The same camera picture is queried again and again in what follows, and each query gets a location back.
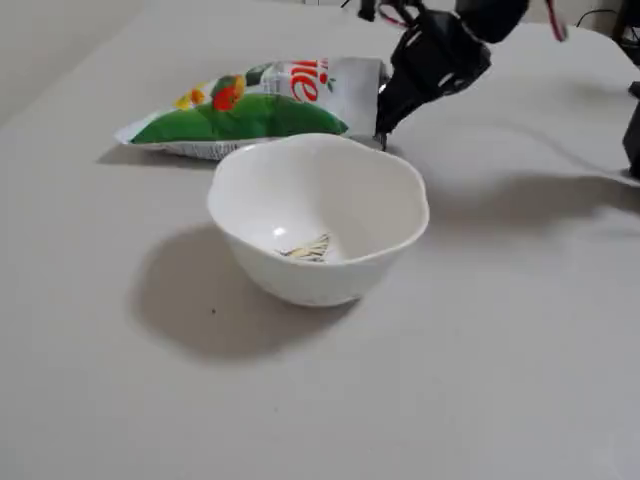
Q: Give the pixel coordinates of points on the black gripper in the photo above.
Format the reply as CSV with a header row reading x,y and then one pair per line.
x,y
424,84

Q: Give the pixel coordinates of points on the green white veggie straw packet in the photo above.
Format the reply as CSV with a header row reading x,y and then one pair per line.
x,y
250,117

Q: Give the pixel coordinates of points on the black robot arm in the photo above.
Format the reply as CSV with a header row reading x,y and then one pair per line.
x,y
492,17

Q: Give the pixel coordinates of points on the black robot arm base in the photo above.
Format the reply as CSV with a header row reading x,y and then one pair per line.
x,y
634,140

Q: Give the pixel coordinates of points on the white ceramic bowl butterfly print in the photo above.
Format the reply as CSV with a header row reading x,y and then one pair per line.
x,y
360,200

